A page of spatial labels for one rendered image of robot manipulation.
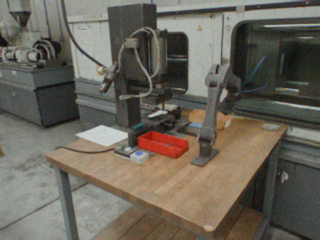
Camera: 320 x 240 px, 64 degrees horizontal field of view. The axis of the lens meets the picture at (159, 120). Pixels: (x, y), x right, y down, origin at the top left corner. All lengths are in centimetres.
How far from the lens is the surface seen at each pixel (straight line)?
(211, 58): 206
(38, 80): 445
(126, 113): 171
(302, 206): 214
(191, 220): 95
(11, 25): 573
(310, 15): 178
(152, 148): 138
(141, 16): 152
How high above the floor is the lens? 152
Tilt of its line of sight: 20 degrees down
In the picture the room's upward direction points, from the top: 2 degrees counter-clockwise
